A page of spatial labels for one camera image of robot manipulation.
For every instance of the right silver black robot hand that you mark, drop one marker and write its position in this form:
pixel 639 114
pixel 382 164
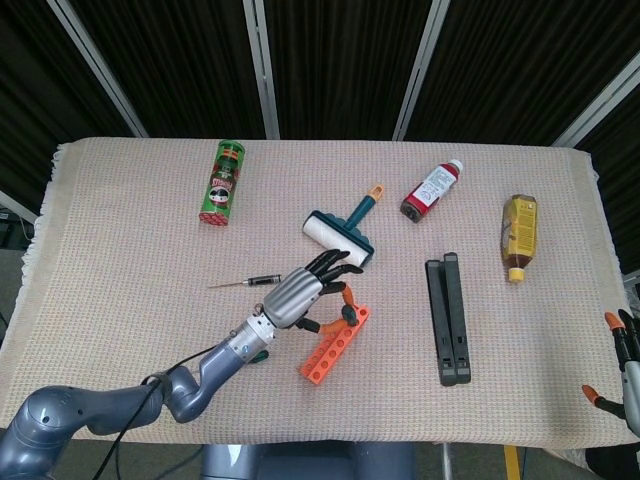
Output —
pixel 632 390

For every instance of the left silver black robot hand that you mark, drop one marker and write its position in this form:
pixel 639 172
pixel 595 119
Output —
pixel 292 297

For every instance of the black slim precision screwdriver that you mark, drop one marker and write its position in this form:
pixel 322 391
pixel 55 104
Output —
pixel 260 280

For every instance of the orange screwdriver holder block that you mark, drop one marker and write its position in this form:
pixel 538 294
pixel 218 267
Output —
pixel 312 372

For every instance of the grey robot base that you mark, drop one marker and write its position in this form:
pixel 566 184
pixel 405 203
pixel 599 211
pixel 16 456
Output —
pixel 300 465

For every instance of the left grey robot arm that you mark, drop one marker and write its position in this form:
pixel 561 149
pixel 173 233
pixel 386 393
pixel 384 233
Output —
pixel 220 360

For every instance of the black rectangular bars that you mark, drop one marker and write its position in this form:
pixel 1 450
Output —
pixel 450 320

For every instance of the teal lint roller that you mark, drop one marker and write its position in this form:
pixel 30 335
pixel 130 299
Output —
pixel 335 240

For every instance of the green Pringles can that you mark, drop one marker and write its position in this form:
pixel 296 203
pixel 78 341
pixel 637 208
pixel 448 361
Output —
pixel 222 185

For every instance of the red juice bottle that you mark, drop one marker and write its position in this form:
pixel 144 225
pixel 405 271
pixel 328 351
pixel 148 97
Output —
pixel 430 192

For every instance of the beige woven table cloth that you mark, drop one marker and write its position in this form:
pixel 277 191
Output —
pixel 125 225

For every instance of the brown tea bottle yellow label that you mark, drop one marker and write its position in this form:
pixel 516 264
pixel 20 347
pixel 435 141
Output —
pixel 520 235

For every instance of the white table leg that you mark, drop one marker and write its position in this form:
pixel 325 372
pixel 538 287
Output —
pixel 446 465

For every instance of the white partition post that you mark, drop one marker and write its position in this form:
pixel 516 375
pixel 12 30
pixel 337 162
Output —
pixel 600 105
pixel 261 70
pixel 418 70
pixel 15 205
pixel 99 70

